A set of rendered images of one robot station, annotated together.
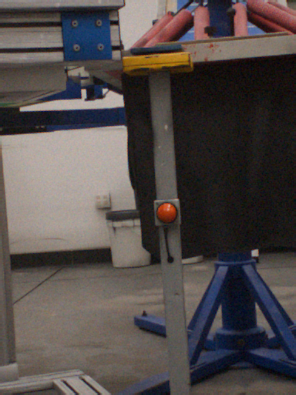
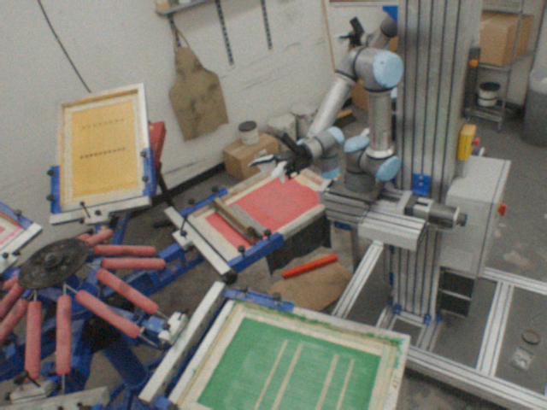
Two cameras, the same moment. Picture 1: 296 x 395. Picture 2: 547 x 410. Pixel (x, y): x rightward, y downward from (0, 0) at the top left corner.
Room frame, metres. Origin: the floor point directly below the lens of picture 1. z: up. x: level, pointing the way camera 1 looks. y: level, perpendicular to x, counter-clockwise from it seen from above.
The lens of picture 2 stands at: (3.51, 1.40, 2.43)
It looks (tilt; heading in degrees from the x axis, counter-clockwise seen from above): 38 degrees down; 236
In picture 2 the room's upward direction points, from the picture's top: 12 degrees counter-clockwise
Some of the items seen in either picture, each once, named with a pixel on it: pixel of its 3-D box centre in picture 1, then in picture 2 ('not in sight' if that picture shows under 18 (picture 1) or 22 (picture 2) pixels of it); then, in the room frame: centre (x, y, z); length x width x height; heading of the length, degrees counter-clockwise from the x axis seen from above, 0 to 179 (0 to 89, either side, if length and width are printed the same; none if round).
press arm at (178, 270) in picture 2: not in sight; (203, 254); (2.95, -0.24, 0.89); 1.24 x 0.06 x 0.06; 175
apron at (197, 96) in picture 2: not in sight; (193, 83); (1.81, -2.10, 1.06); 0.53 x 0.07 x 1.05; 175
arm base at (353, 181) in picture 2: not in sight; (358, 173); (2.32, 0.34, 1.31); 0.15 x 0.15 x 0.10
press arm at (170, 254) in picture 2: not in sight; (176, 250); (3.08, -0.25, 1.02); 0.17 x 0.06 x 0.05; 175
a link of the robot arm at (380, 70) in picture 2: not in sight; (379, 119); (2.33, 0.47, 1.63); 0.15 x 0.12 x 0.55; 83
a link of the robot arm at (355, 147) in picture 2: not in sight; (359, 152); (2.32, 0.35, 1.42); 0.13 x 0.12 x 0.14; 83
